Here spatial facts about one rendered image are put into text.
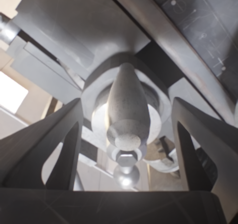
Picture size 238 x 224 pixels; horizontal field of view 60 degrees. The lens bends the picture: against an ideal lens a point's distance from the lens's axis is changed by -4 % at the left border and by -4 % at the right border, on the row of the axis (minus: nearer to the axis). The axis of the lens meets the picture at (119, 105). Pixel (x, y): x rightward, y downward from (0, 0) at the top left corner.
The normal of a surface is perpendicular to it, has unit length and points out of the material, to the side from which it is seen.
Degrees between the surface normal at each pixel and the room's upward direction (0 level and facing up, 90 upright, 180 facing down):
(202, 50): 90
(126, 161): 90
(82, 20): 90
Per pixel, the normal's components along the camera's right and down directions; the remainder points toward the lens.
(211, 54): -0.02, 0.61
